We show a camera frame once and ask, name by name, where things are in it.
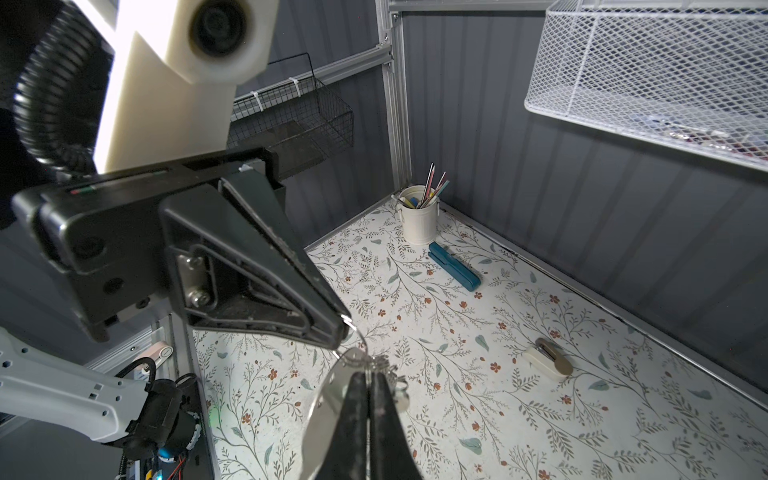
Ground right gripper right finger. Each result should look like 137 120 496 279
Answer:
368 373 422 480

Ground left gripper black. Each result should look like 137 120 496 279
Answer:
11 147 350 350

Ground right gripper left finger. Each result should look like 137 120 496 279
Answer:
316 372 369 480

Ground silver metal key holder plate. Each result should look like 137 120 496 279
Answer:
299 347 410 479

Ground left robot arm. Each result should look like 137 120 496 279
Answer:
1 147 349 460

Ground white mug pen holder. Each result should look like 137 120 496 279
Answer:
394 185 439 246

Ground beige small stapler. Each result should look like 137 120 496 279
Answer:
523 338 574 382

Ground pens in mug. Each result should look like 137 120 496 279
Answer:
393 163 450 209

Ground teal pencil case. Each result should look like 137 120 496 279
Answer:
428 242 481 292

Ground black wire basket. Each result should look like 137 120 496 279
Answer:
227 52 354 181

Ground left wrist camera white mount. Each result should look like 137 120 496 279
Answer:
76 1 279 174

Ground black corrugated cable conduit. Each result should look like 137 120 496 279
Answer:
11 0 115 181

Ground white wire mesh basket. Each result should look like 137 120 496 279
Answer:
524 1 767 170

